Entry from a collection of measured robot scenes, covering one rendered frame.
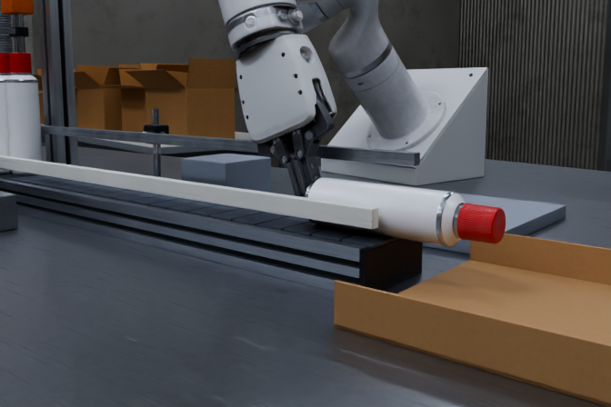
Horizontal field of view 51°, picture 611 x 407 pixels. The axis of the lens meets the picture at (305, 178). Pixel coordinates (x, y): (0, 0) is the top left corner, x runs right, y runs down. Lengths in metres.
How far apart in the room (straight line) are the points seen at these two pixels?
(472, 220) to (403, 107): 0.79
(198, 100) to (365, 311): 2.44
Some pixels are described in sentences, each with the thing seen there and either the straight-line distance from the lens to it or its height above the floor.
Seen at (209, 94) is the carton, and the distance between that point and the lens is 2.95.
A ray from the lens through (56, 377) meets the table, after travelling 0.50.
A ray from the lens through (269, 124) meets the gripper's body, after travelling 0.71.
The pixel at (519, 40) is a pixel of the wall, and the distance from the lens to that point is 8.52.
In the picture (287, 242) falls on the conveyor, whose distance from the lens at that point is 0.67.
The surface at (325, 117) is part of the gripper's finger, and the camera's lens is 0.68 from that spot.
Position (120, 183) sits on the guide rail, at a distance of 0.89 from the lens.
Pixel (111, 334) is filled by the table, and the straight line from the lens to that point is 0.56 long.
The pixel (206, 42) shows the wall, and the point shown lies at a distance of 6.46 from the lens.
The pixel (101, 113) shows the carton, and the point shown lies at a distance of 3.69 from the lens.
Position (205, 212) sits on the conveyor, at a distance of 0.78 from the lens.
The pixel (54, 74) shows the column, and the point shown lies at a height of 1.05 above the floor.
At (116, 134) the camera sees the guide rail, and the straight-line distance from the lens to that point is 1.02.
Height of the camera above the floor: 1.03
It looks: 8 degrees down
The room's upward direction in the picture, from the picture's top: straight up
